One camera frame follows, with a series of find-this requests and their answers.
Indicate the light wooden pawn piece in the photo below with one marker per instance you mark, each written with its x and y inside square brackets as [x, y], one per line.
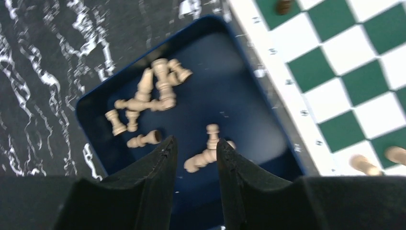
[213, 134]
[362, 164]

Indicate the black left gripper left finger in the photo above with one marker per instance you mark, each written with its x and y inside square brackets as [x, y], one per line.
[138, 197]

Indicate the green white chess board mat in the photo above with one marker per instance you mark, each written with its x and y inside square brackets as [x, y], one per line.
[338, 68]

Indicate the light wooden chess piece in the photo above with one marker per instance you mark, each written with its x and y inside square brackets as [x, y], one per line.
[201, 160]
[153, 137]
[145, 86]
[136, 105]
[132, 117]
[178, 74]
[117, 126]

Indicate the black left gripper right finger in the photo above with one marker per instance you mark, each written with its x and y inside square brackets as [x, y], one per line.
[255, 199]

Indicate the dark wooden chess piece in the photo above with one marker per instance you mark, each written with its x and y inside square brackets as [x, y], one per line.
[283, 6]

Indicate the light wooden king piece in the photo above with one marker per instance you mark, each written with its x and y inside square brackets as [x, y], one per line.
[166, 94]

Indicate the dark blue tin box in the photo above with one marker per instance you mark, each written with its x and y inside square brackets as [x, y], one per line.
[222, 90]

